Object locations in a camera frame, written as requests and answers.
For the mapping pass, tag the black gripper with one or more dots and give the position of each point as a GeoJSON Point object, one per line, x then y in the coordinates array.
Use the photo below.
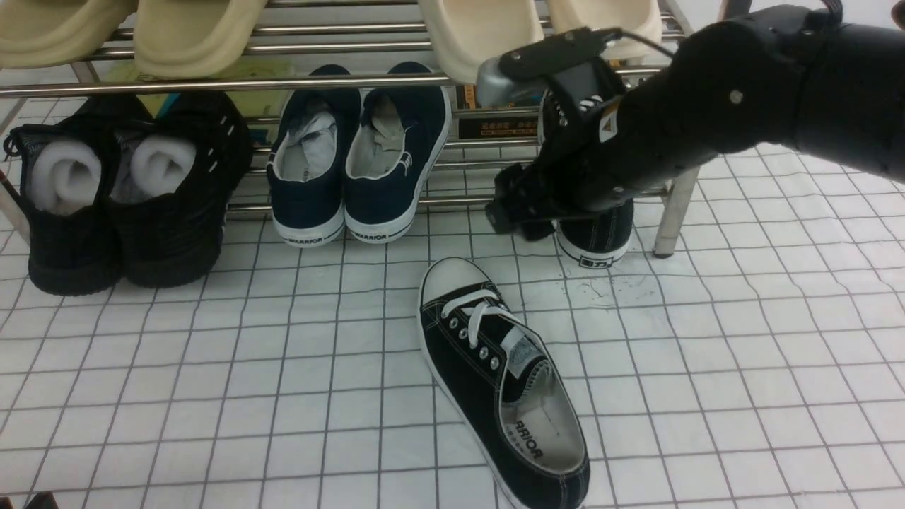
{"type": "Point", "coordinates": [587, 167]}

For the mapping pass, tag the black canvas lace-up sneaker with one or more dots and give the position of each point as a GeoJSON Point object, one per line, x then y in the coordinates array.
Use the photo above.
{"type": "Point", "coordinates": [500, 378]}
{"type": "Point", "coordinates": [596, 243]}

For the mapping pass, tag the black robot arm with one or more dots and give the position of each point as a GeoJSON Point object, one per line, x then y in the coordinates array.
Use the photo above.
{"type": "Point", "coordinates": [785, 75]}

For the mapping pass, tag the silver metal shoe rack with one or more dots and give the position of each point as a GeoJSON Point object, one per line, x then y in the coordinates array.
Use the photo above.
{"type": "Point", "coordinates": [676, 196]}

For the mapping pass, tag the cream foam slipper far right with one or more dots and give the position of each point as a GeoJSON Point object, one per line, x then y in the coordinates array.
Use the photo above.
{"type": "Point", "coordinates": [635, 16]}

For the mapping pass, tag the cream foam slipper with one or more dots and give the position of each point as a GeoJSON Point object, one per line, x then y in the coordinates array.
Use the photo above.
{"type": "Point", "coordinates": [465, 34]}
{"type": "Point", "coordinates": [635, 16]}

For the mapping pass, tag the navy canvas sneaker right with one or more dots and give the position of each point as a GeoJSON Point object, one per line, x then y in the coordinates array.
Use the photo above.
{"type": "Point", "coordinates": [401, 133]}

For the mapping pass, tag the navy canvas sneaker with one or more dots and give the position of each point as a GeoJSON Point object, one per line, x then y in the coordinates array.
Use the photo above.
{"type": "Point", "coordinates": [401, 133]}
{"type": "Point", "coordinates": [306, 165]}

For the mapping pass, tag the navy canvas sneaker left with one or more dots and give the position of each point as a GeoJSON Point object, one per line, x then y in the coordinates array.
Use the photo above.
{"type": "Point", "coordinates": [306, 165]}

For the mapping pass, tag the black mesh sneaker right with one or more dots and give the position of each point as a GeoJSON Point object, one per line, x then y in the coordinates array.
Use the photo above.
{"type": "Point", "coordinates": [171, 190]}

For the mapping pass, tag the black mesh sneaker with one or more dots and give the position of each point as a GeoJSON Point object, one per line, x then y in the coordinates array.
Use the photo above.
{"type": "Point", "coordinates": [171, 190]}
{"type": "Point", "coordinates": [67, 169]}

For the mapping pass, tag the olive foam slipper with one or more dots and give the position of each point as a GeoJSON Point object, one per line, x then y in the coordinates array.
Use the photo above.
{"type": "Point", "coordinates": [36, 34]}
{"type": "Point", "coordinates": [192, 39]}

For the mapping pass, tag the black mesh sneaker left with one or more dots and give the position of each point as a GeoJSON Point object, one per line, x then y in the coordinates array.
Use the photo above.
{"type": "Point", "coordinates": [67, 169]}

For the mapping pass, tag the olive foam slipper far left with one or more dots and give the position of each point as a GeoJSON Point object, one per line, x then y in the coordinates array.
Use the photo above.
{"type": "Point", "coordinates": [36, 34]}

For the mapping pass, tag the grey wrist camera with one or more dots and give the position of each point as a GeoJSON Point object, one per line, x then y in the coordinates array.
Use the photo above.
{"type": "Point", "coordinates": [568, 63]}

